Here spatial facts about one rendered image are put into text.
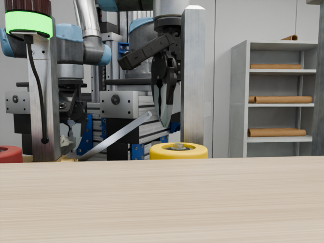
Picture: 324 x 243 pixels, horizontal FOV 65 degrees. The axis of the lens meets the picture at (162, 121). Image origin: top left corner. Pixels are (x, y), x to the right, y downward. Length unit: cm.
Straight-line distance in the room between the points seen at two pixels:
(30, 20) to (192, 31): 24
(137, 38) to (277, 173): 81
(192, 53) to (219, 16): 288
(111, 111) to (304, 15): 319
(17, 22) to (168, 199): 31
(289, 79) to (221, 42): 97
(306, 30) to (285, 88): 75
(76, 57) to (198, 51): 42
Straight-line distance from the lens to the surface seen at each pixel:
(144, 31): 100
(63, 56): 77
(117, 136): 51
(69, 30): 78
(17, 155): 38
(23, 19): 41
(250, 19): 344
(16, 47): 126
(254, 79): 334
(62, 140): 67
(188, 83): 44
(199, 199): 20
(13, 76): 335
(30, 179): 27
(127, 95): 84
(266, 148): 348
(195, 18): 46
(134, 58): 49
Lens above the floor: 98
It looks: 6 degrees down
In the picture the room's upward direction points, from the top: straight up
